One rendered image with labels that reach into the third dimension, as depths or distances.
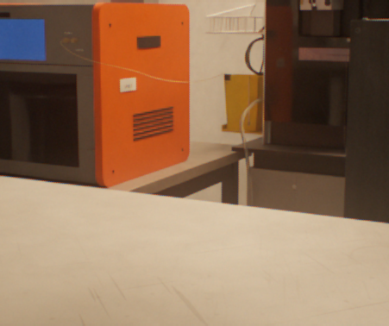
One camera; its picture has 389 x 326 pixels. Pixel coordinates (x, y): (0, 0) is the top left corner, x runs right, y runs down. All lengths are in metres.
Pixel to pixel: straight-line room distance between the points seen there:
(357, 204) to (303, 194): 0.93
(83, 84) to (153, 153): 0.29
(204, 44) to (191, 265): 2.98
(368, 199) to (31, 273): 0.70
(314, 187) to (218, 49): 1.53
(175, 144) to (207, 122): 1.53
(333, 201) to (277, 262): 1.49
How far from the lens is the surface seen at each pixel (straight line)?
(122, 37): 1.88
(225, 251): 0.71
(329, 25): 2.12
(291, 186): 2.20
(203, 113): 3.65
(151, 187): 1.91
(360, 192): 1.26
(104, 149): 1.83
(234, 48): 3.55
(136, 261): 0.68
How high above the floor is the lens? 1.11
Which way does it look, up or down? 11 degrees down
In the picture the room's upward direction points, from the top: straight up
